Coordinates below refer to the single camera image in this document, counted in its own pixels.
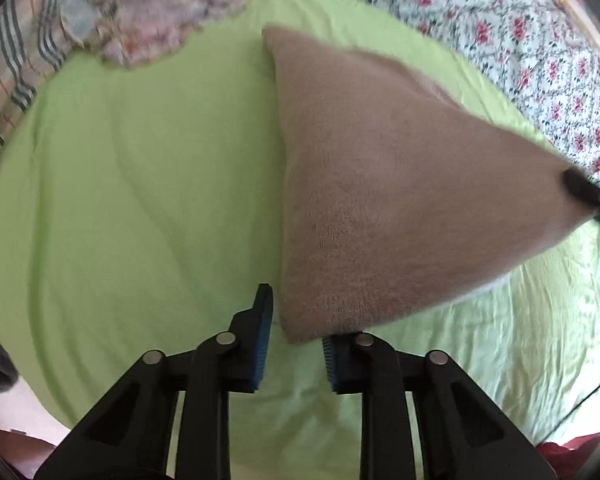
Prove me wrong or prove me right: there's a dark red cloth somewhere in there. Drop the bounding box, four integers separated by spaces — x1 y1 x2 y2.
535 432 600 461

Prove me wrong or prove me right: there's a white rose-print quilt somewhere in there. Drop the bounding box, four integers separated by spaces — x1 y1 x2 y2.
307 0 600 186

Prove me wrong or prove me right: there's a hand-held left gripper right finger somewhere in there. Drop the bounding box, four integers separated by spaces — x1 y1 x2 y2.
321 332 556 480

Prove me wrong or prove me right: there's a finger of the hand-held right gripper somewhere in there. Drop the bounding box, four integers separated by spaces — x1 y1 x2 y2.
562 167 600 233

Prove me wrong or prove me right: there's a black cable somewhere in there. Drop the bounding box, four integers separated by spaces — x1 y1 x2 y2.
545 360 600 441

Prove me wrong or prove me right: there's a purple pink floral pillow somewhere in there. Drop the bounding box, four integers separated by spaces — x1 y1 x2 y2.
60 0 311 68

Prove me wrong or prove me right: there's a light green bed sheet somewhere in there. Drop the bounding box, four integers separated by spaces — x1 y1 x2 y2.
0 0 600 466

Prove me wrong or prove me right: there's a plaid bed sheet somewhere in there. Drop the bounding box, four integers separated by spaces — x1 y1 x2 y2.
0 0 111 196

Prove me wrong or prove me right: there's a beige knitted sweater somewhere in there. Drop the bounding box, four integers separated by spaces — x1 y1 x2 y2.
262 25 596 345

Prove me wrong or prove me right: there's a light blue cloth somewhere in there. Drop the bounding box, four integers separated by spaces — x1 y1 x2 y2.
60 0 103 41

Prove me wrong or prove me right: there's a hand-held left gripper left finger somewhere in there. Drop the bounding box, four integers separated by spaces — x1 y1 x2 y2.
32 283 275 480

